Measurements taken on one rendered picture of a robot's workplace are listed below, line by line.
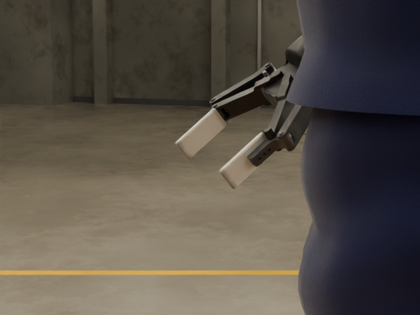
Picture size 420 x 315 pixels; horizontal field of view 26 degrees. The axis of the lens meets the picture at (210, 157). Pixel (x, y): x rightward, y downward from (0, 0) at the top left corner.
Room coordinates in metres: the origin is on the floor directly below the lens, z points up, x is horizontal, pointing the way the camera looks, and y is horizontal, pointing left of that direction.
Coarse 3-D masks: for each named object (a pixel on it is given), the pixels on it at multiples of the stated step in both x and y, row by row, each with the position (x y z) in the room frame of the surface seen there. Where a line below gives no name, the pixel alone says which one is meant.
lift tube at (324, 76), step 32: (320, 0) 0.63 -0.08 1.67; (352, 0) 0.60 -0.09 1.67; (384, 0) 0.58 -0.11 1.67; (416, 0) 0.57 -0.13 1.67; (320, 32) 0.64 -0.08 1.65; (352, 32) 0.61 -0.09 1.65; (384, 32) 0.59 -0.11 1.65; (416, 32) 0.58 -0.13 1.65; (320, 64) 0.63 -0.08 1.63; (352, 64) 0.60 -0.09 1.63; (384, 64) 0.59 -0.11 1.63; (416, 64) 0.58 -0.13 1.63; (288, 96) 0.67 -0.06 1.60; (320, 96) 0.61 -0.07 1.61; (352, 96) 0.59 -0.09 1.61; (384, 96) 0.58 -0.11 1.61; (416, 96) 0.57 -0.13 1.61
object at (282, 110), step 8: (288, 80) 1.13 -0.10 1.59; (280, 88) 1.13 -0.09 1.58; (288, 88) 1.12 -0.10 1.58; (280, 96) 1.11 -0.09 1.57; (280, 104) 1.11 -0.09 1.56; (288, 104) 1.11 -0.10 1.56; (280, 112) 1.09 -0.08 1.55; (288, 112) 1.10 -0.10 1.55; (272, 120) 1.09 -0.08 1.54; (280, 120) 1.08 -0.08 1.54; (272, 128) 1.07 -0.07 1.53; (280, 128) 1.08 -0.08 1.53; (272, 136) 1.06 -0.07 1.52
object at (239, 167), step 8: (256, 136) 1.07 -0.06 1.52; (264, 136) 1.07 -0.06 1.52; (248, 144) 1.07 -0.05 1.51; (256, 144) 1.07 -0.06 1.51; (240, 152) 1.06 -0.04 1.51; (248, 152) 1.06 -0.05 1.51; (232, 160) 1.06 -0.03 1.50; (240, 160) 1.06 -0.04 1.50; (248, 160) 1.06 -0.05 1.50; (224, 168) 1.05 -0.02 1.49; (232, 168) 1.06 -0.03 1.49; (240, 168) 1.06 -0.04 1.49; (248, 168) 1.07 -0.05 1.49; (256, 168) 1.07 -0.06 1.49; (224, 176) 1.05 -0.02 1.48; (232, 176) 1.06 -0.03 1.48; (240, 176) 1.06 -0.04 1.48; (232, 184) 1.06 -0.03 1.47
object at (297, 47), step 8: (296, 40) 1.17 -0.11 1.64; (288, 48) 1.16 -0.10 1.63; (296, 48) 1.15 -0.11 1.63; (288, 56) 1.17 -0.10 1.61; (296, 56) 1.14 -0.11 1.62; (288, 64) 1.18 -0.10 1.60; (296, 64) 1.16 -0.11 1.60; (288, 72) 1.16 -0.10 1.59; (280, 80) 1.16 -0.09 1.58; (272, 88) 1.15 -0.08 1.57; (272, 96) 1.14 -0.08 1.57
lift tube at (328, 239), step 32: (320, 128) 0.64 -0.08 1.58; (352, 128) 0.60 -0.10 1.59; (384, 128) 0.59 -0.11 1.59; (416, 128) 0.58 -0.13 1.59; (320, 160) 0.63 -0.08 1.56; (352, 160) 0.61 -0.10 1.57; (384, 160) 0.59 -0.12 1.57; (416, 160) 0.58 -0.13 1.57; (320, 192) 0.64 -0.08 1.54; (352, 192) 0.61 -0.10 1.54; (384, 192) 0.60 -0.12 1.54; (416, 192) 0.58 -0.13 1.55; (320, 224) 0.65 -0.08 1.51; (352, 224) 0.61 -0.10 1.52; (384, 224) 0.59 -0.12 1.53; (416, 224) 0.58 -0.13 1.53; (320, 256) 0.64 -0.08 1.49; (352, 256) 0.60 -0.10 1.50; (384, 256) 0.58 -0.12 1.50; (416, 256) 0.57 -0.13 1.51; (320, 288) 0.63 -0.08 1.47; (352, 288) 0.60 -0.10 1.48; (384, 288) 0.59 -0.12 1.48; (416, 288) 0.58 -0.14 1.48
